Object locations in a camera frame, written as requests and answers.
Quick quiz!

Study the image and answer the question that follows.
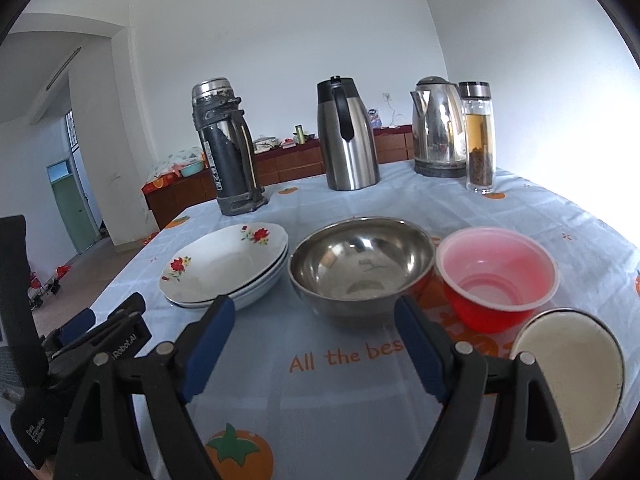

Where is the green door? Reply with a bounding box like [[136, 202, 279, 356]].
[[47, 160, 98, 253]]

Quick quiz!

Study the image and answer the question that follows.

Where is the glass tea bottle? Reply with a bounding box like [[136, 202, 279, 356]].
[[458, 81, 497, 195]]

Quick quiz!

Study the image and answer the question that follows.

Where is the black chair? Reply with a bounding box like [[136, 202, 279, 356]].
[[0, 215, 43, 401]]

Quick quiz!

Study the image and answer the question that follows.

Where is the steel carafe with black handle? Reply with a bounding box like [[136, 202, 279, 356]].
[[316, 76, 381, 192]]

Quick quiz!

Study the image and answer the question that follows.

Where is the light blue printed tablecloth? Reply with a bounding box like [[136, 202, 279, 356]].
[[90, 160, 640, 480]]

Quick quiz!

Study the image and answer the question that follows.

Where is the colourful cloth pile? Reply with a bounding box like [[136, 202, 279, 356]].
[[252, 135, 297, 154]]

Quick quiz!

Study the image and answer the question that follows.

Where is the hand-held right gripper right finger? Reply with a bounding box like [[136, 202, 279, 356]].
[[393, 295, 576, 480]]

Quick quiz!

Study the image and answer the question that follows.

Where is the large black thermos flask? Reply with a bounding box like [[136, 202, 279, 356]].
[[191, 78, 268, 217]]

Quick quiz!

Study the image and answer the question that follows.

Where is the red plastic bowl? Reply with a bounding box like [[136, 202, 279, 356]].
[[435, 226, 560, 335]]

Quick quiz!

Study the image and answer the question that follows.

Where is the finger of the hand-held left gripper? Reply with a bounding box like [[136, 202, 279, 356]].
[[95, 292, 147, 336], [42, 308, 96, 358]]

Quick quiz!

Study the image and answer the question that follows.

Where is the orange box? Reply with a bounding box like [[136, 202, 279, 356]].
[[141, 175, 173, 195]]

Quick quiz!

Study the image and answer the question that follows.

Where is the red flower white plate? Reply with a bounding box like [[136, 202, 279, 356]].
[[159, 223, 289, 305]]

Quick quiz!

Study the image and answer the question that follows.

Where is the barred transom window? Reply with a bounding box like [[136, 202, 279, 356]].
[[64, 109, 81, 153]]

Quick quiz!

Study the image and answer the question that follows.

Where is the stainless steel bowl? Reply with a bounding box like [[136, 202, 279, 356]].
[[288, 217, 437, 318]]

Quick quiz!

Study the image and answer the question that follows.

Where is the fluorescent tube light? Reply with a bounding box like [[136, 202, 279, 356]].
[[46, 47, 82, 91]]

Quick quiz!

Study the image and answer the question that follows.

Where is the steel electric kettle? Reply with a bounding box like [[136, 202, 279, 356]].
[[410, 76, 468, 178]]

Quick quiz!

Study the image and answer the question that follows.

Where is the dark wooden sideboard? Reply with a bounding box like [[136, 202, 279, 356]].
[[141, 125, 416, 231]]

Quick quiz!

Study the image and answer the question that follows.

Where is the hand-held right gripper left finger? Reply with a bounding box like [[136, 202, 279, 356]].
[[54, 295, 237, 480]]

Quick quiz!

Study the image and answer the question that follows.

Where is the red wheeled cart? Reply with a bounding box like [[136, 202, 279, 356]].
[[27, 264, 73, 311]]

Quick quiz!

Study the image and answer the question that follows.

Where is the white enamel bowl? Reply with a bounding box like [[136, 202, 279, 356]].
[[509, 308, 626, 455]]

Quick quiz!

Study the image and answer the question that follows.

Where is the pink flower rimmed plate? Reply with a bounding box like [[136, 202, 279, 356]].
[[165, 242, 291, 306]]

